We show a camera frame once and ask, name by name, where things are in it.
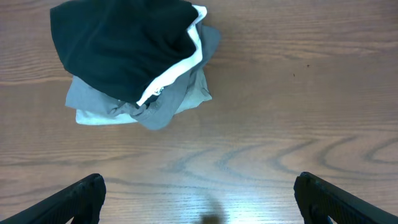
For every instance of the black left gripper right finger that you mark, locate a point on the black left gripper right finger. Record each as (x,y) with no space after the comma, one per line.
(321,202)

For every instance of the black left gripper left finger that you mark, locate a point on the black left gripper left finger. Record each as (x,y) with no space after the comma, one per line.
(79,203)

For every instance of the black t-shirt with logo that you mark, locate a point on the black t-shirt with logo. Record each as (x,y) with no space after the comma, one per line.
(119,46)

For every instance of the grey folded t-shirt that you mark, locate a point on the grey folded t-shirt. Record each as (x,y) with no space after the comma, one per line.
(155,109)

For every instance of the black folded t-shirt in pile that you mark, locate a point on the black folded t-shirt in pile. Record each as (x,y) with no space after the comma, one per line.
(151,99)

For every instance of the beige folded garment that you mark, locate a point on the beige folded garment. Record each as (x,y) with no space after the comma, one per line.
(102,119)

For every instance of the white folded t-shirt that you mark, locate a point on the white folded t-shirt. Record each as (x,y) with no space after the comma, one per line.
(171,74)

